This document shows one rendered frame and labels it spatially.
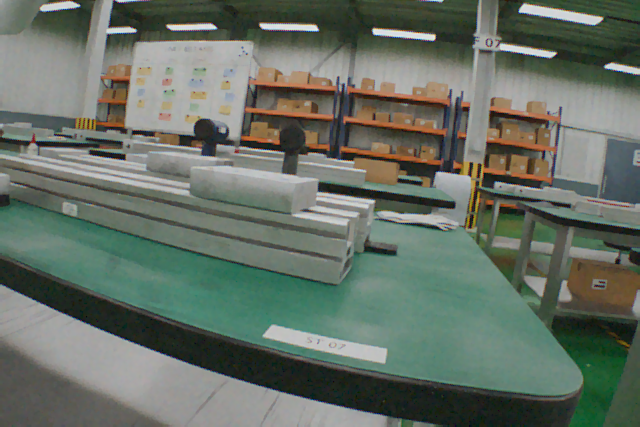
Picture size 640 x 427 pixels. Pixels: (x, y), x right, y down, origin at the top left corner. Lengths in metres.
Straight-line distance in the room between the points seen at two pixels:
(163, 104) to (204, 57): 0.68
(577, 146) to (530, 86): 2.24
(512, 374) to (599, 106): 12.40
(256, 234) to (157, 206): 0.17
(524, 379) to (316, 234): 0.30
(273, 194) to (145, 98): 4.00
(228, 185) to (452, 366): 0.35
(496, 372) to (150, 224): 0.50
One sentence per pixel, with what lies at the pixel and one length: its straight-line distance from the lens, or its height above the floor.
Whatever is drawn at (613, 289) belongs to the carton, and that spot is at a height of 0.32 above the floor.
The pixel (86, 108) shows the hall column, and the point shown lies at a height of 1.32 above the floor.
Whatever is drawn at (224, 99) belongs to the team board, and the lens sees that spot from 3.88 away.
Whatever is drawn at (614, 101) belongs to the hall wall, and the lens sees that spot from 12.96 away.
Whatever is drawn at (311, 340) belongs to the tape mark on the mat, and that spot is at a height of 0.78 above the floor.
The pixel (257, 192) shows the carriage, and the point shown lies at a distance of 0.50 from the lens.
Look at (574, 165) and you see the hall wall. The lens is 12.17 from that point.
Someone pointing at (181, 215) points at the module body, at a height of 0.83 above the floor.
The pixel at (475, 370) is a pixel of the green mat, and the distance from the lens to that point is 0.36.
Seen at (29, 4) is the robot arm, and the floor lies 1.21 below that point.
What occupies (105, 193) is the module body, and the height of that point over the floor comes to 0.84.
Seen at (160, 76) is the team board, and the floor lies 1.56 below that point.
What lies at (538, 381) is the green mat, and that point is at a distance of 0.38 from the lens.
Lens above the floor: 0.95
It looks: 5 degrees down
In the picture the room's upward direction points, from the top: 7 degrees clockwise
